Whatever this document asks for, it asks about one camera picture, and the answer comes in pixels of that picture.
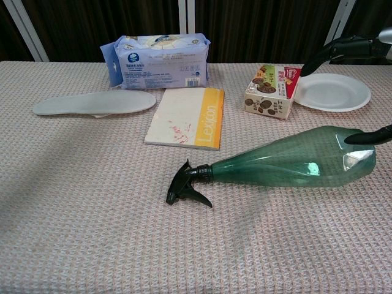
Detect beige waffle weave tablecloth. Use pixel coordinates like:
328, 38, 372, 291
0, 59, 392, 294

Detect white foam plate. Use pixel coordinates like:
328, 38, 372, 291
294, 72, 372, 112

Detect blue tissue pack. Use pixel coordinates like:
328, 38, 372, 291
100, 34, 212, 91

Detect white shoe insole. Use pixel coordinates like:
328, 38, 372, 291
33, 89, 157, 116

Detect green plastic spray bottle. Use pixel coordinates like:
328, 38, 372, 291
165, 125, 377, 209

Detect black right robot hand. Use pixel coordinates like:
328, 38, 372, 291
301, 28, 392, 146

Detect chocolate snack carton box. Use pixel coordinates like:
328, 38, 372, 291
244, 64, 303, 121

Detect white metal frame post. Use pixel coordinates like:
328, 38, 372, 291
2, 0, 50, 62
178, 0, 195, 35
324, 0, 358, 47

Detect dark pleated curtain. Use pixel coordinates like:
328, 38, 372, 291
0, 0, 392, 66

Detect yellow white Lexicon notebook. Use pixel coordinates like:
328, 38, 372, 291
144, 87, 225, 152

